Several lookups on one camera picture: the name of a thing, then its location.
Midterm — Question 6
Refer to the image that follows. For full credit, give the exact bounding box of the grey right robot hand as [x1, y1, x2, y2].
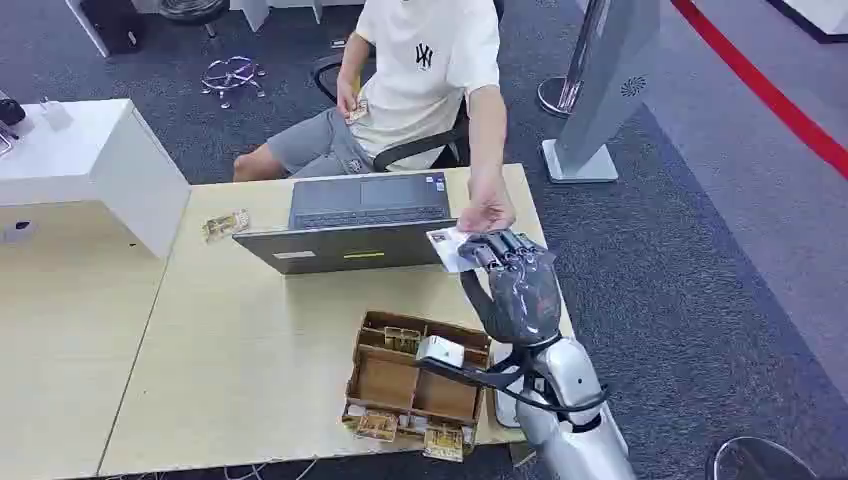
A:
[458, 229, 565, 350]

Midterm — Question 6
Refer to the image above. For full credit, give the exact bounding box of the white printed card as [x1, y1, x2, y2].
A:
[426, 227, 480, 275]

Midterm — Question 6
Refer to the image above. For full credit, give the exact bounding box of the person's left hand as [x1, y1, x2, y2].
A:
[456, 174, 517, 234]

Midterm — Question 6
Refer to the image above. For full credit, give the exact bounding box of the person's hand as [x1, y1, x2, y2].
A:
[335, 78, 363, 119]
[456, 174, 517, 234]

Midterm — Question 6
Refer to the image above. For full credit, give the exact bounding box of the gold patterned card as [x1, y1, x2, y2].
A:
[355, 409, 399, 444]
[383, 325, 424, 354]
[422, 425, 466, 464]
[201, 208, 252, 244]

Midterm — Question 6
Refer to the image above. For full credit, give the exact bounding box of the wooden card box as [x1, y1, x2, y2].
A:
[341, 310, 494, 444]

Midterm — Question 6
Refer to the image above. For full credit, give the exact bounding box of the grey laptop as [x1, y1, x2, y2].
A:
[232, 171, 459, 276]

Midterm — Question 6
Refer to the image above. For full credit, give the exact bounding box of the black office chair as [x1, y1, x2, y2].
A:
[311, 0, 506, 174]

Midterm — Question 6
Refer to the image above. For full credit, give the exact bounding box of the grey display stand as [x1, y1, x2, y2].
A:
[541, 0, 662, 185]

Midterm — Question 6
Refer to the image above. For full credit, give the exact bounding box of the person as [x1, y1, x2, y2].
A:
[232, 0, 517, 234]

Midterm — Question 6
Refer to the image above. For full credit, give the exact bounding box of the person's right hand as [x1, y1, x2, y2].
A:
[335, 78, 363, 119]

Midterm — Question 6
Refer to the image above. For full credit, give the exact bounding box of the round dark stool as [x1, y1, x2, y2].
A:
[704, 436, 820, 480]

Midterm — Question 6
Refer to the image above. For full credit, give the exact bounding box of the red barrier belt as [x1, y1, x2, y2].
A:
[671, 0, 848, 181]

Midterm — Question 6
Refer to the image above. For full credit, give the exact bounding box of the chrome stool base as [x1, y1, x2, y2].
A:
[200, 55, 268, 110]

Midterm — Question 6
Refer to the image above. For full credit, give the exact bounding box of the white table leg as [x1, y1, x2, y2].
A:
[229, 0, 325, 33]

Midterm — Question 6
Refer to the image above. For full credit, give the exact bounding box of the black stool seat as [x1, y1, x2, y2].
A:
[157, 0, 231, 39]

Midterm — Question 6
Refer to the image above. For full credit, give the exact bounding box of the white counter cabinet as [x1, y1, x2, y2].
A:
[0, 98, 193, 261]

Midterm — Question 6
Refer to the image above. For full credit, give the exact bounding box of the black cabinet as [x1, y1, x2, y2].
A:
[64, 0, 148, 59]

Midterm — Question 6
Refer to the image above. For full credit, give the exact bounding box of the small white holder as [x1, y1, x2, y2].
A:
[38, 97, 73, 132]

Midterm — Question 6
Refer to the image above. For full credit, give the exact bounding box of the small white desk gadget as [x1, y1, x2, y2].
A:
[1, 219, 39, 244]

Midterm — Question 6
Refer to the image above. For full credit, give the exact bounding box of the black device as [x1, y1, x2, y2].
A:
[0, 97, 27, 128]

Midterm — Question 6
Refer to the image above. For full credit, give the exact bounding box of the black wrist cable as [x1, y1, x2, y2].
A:
[417, 349, 611, 416]

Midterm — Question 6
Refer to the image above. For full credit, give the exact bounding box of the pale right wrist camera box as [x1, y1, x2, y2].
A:
[415, 335, 467, 370]

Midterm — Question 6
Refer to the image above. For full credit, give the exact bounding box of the chrome stanchion post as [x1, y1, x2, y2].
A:
[536, 0, 609, 119]

